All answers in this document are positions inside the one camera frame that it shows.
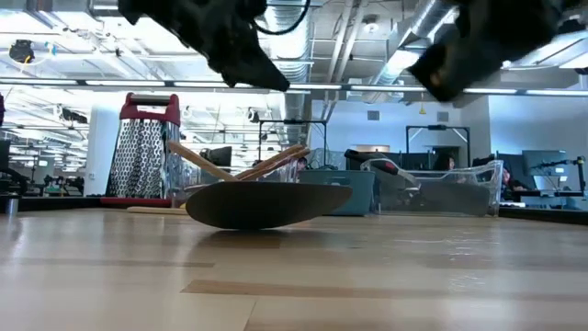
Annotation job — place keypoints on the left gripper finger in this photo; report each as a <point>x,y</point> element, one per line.
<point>262,73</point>
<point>239,82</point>

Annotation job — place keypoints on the wooden spork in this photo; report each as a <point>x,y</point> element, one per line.
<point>202,162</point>

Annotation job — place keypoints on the clear plastic bin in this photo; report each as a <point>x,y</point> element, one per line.
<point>287,172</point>
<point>494,184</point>

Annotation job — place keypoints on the teal plastic bin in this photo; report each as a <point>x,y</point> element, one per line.
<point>363,197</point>

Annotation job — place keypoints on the wall vent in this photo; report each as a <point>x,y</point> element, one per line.
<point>442,117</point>
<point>373,115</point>

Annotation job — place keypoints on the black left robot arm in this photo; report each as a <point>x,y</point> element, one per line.
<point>138,7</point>

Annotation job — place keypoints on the person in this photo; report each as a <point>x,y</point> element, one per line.
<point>301,163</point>
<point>444,163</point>
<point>510,181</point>

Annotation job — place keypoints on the slotted wooden spatula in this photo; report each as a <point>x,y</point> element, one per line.
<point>271,162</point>

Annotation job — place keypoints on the black frame stand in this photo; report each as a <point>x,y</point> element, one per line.
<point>294,121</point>
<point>436,127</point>

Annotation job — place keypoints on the grey desk monitor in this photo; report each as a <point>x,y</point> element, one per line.
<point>544,158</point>

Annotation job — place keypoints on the ceiling light strip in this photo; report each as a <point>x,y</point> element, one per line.
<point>124,83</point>
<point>390,88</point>
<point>491,90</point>
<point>317,86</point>
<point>197,84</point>
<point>37,82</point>
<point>556,92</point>

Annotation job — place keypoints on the white column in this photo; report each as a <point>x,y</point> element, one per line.
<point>101,151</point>

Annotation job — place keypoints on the small black monitor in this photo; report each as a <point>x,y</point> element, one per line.
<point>220,156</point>

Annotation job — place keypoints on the silver spiral duct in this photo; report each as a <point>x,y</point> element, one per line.
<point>294,46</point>
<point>413,23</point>

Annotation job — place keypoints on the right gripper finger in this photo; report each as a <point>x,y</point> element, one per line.
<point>436,64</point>
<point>455,85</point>

